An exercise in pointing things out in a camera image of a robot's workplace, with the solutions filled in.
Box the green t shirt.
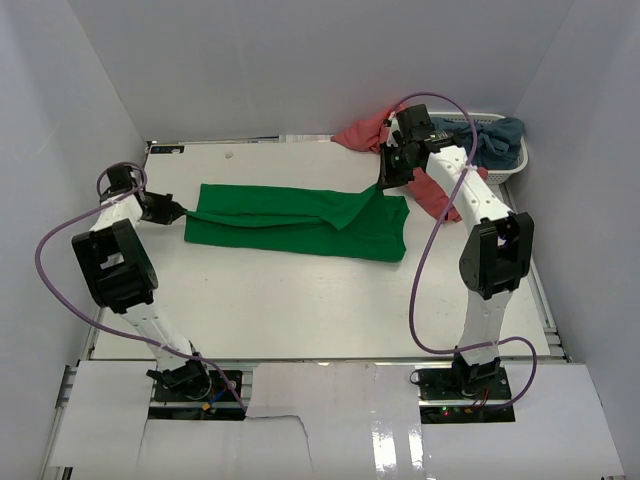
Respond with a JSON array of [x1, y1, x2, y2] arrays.
[[184, 184, 409, 263]]

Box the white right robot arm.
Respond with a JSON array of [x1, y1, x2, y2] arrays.
[[377, 105, 534, 399]]

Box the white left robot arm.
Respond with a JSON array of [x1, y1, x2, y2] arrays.
[[71, 162, 195, 372]]

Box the salmon pink t shirt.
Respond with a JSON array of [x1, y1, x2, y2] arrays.
[[331, 108, 471, 219]]

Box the black label sticker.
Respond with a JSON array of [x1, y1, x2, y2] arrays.
[[149, 145, 185, 155]]

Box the dark blue t shirt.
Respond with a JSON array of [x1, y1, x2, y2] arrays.
[[432, 117, 524, 170]]

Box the white plastic laundry basket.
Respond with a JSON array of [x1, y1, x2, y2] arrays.
[[431, 112, 528, 185]]

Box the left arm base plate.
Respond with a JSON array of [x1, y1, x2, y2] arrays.
[[146, 367, 245, 421]]

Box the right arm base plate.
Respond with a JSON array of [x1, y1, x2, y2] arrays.
[[409, 367, 516, 425]]

